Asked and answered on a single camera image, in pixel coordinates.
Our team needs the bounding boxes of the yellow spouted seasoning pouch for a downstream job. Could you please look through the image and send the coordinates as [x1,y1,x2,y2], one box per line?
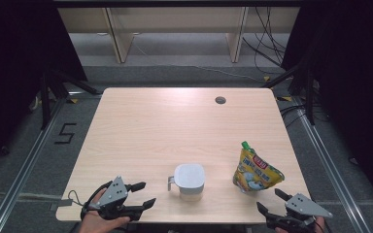
[232,140,287,194]

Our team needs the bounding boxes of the black wrist strap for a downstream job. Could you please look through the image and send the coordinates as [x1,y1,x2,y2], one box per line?
[80,180,115,221]

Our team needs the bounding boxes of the person's left hand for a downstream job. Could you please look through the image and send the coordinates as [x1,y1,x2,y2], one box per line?
[78,188,131,233]

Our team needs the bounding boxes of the thin black cord loop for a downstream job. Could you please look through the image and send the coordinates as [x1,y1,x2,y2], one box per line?
[67,189,85,209]

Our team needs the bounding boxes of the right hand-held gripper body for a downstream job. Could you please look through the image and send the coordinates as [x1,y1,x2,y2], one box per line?
[264,192,334,233]

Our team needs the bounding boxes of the aluminium floor rail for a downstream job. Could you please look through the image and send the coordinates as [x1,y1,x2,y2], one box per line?
[291,96,367,225]
[0,96,66,233]

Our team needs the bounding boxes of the bundle of black cables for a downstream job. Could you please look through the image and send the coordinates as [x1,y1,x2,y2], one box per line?
[242,6,288,76]

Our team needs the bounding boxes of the black curtain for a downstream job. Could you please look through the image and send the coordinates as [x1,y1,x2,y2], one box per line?
[0,0,89,178]
[281,0,373,212]

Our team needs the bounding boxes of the grey tape piece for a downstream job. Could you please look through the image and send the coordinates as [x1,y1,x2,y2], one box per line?
[56,198,74,212]

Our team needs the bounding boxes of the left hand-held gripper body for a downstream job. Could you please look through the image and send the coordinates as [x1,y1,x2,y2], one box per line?
[88,175,148,222]

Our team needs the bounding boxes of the light wooden shelf unit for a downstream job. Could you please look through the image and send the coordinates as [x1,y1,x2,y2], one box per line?
[56,6,301,64]

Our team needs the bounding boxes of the black metal stand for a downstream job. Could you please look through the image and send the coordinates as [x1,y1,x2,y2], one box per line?
[261,60,317,126]
[39,68,100,131]

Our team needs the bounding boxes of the clear jar with grey lid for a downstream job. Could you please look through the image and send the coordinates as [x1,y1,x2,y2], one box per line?
[166,162,206,203]

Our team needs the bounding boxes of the black floor cables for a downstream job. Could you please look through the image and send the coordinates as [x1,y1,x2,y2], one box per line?
[279,102,309,129]

